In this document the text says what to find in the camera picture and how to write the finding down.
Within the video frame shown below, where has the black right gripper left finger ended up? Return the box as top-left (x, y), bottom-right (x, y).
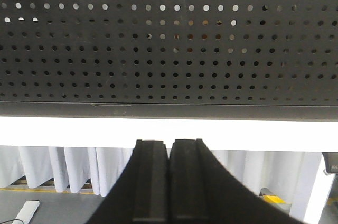
top-left (87, 140), bottom-right (168, 223)

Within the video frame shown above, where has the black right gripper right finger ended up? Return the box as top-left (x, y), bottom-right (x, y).
top-left (170, 139), bottom-right (298, 223)

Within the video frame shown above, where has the grey curtain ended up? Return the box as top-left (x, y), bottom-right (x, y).
top-left (1, 146), bottom-right (333, 223)

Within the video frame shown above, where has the white standing desk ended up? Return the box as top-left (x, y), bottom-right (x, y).
top-left (0, 115), bottom-right (338, 224)

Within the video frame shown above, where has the black desk control box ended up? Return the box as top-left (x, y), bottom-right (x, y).
top-left (322, 152), bottom-right (338, 174)

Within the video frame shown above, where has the black perforated pegboard panel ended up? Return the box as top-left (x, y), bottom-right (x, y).
top-left (1, 0), bottom-right (337, 120)

